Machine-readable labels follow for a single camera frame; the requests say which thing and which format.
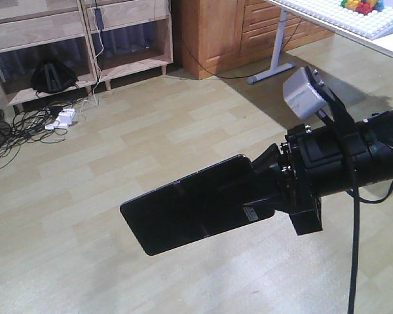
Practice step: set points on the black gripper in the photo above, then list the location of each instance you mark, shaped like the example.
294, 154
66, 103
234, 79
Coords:
317, 168

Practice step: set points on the black smartphone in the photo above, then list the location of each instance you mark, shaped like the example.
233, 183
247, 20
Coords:
185, 210

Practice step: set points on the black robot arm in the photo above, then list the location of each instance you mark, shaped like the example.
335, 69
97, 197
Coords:
367, 146

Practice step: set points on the grey desk leg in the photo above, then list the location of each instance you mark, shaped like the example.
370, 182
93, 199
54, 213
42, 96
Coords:
274, 68

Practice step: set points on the wooden drawer cabinet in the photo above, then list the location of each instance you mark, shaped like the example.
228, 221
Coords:
212, 37

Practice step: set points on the white building block baseplate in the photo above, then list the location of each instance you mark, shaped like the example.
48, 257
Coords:
372, 26

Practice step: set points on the colourful building blocks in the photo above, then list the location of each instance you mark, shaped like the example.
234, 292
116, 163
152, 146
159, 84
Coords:
363, 6

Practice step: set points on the white power strip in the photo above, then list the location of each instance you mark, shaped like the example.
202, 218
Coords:
63, 120

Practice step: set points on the wooden shelf unit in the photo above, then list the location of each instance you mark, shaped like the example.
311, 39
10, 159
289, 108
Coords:
99, 40

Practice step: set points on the black bag on shelf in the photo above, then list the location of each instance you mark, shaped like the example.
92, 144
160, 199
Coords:
52, 76

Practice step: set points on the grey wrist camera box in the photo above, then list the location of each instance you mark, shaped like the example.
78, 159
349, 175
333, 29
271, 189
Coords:
300, 94

